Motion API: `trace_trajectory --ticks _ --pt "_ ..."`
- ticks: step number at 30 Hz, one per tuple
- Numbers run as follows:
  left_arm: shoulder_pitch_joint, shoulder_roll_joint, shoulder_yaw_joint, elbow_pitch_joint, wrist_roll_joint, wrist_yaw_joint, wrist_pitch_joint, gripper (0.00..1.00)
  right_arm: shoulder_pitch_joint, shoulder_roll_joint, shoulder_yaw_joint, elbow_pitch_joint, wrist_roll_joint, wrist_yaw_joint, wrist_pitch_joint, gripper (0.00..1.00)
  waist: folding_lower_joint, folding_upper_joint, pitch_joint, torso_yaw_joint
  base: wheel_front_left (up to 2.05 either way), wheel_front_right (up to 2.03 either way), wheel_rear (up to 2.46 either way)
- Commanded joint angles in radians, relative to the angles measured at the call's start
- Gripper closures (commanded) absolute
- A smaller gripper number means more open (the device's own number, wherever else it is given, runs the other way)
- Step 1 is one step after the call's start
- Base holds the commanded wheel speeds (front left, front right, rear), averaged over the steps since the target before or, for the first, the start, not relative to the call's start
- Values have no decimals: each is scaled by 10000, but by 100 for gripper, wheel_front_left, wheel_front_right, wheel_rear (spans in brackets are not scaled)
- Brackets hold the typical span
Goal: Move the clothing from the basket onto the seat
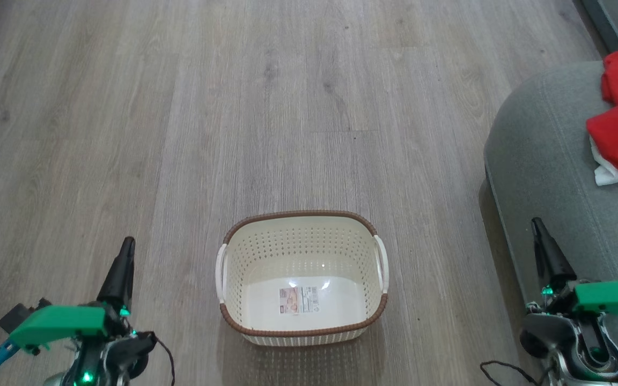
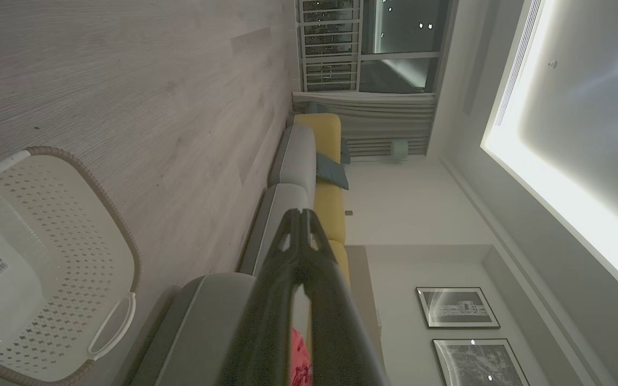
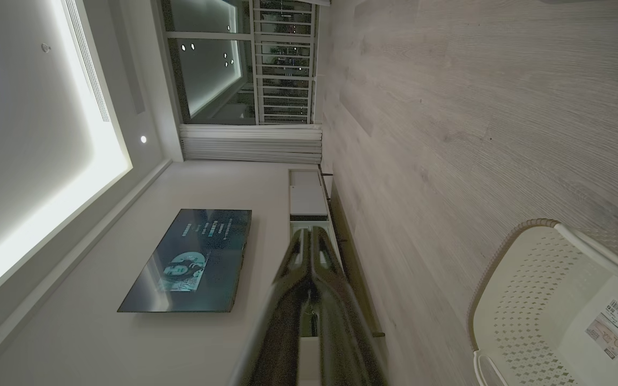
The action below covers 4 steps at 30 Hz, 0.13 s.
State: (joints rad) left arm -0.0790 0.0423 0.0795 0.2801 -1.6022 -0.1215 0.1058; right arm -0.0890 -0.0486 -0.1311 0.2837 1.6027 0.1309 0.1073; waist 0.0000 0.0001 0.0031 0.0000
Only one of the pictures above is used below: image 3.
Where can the white pleated curtain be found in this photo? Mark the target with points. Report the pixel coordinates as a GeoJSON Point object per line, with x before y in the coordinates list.
{"type": "Point", "coordinates": [250, 143]}

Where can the long ceiling air vent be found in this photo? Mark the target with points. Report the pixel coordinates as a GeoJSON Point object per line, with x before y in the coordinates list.
{"type": "Point", "coordinates": [88, 59]}

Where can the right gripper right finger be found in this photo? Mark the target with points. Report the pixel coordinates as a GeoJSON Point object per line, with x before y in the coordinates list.
{"type": "Point", "coordinates": [341, 321]}

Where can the large glass window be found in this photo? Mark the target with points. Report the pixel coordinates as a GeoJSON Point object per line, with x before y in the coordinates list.
{"type": "Point", "coordinates": [207, 64]}

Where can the white window railing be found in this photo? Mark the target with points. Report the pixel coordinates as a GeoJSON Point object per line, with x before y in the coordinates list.
{"type": "Point", "coordinates": [285, 59]}

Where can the white barcode label sticker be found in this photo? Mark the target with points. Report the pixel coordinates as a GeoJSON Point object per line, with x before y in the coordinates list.
{"type": "Point", "coordinates": [617, 328]}

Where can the white television cabinet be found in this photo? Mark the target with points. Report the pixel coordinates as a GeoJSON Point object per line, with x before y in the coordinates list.
{"type": "Point", "coordinates": [309, 198]}

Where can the perforated plastic laundry basket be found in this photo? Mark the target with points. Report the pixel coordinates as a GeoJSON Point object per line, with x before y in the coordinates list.
{"type": "Point", "coordinates": [534, 300]}

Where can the wall mounted flat television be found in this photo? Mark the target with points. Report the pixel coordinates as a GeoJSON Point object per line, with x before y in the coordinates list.
{"type": "Point", "coordinates": [191, 262]}

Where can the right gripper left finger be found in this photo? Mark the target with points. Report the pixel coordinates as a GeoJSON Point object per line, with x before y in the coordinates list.
{"type": "Point", "coordinates": [282, 321]}

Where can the small round ceiling detector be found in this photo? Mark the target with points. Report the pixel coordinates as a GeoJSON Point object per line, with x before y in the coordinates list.
{"type": "Point", "coordinates": [45, 47]}

